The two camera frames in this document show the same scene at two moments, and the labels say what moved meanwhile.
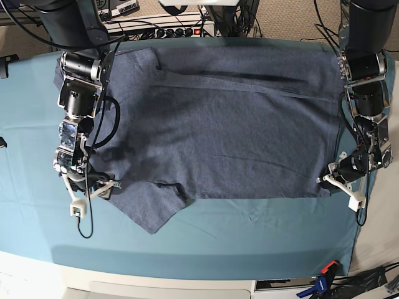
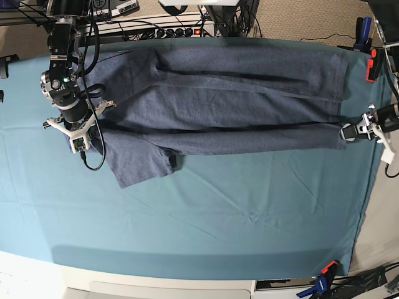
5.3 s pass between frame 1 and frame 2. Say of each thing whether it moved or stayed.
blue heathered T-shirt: moved
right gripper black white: moved
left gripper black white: moved
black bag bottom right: stayed
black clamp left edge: stayed
